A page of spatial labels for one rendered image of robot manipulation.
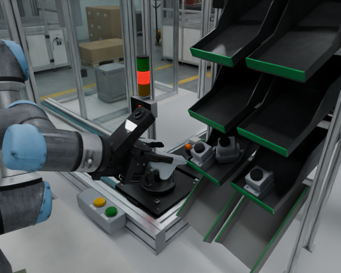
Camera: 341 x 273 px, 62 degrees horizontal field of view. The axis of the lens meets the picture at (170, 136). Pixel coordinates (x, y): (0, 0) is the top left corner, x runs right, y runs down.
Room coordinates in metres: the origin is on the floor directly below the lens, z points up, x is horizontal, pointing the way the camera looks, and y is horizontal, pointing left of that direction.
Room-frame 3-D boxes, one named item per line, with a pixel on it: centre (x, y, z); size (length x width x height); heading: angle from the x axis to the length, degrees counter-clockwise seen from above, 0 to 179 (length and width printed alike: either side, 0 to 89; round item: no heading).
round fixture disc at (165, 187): (0.89, 0.05, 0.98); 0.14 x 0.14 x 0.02
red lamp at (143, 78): (1.10, 0.11, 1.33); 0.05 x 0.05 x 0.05
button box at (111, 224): (0.79, 0.26, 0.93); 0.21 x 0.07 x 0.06; 47
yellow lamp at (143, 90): (1.10, 0.11, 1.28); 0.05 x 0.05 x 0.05
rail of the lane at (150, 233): (0.96, 0.35, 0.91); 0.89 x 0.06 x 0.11; 47
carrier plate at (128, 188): (0.89, 0.05, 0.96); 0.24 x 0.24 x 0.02; 47
